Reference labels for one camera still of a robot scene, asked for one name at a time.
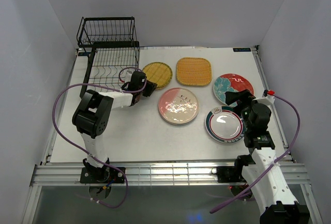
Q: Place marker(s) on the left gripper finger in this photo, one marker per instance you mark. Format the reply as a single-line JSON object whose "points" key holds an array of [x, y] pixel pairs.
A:
{"points": [[150, 86], [147, 92]]}

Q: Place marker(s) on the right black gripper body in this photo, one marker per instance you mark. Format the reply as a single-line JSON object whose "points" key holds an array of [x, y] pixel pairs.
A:
{"points": [[249, 127]]}

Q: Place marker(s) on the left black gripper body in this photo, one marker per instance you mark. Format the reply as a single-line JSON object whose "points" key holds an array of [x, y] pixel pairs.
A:
{"points": [[144, 83]]}

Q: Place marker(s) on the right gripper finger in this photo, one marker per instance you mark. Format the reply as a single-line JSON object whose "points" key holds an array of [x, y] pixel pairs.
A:
{"points": [[243, 107], [244, 96]]}

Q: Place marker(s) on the green-rimmed round bamboo plate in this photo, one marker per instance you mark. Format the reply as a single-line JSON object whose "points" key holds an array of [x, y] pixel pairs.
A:
{"points": [[159, 73]]}

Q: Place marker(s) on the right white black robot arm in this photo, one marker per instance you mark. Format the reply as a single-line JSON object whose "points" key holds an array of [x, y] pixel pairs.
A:
{"points": [[261, 168]]}

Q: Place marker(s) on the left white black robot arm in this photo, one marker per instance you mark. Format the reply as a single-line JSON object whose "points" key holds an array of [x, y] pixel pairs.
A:
{"points": [[92, 114]]}

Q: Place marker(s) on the red and teal floral plate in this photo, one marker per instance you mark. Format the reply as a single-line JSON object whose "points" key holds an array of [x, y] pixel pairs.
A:
{"points": [[230, 82]]}

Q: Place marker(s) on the white plate with green rim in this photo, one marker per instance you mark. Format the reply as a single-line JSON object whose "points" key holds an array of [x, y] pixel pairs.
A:
{"points": [[224, 125]]}

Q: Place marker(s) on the pink and cream ceramic plate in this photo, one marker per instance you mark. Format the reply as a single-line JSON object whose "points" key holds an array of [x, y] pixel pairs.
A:
{"points": [[178, 106]]}

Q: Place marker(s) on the blue table label sticker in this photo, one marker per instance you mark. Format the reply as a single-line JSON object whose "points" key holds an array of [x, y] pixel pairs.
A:
{"points": [[241, 50]]}

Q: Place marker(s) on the orange square woven tray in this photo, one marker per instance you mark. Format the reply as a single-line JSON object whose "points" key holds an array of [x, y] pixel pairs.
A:
{"points": [[193, 71]]}

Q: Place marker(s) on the black wire dish rack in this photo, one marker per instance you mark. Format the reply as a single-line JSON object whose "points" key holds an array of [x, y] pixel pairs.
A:
{"points": [[111, 47]]}

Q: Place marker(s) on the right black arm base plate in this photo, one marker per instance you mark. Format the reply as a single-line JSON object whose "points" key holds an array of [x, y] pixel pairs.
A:
{"points": [[227, 174]]}

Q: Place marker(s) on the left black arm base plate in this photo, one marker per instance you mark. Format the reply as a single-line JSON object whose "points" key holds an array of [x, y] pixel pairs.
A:
{"points": [[102, 175]]}

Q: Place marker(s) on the aluminium frame rail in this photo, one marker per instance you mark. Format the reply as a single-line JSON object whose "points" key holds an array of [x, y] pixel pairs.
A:
{"points": [[150, 174]]}

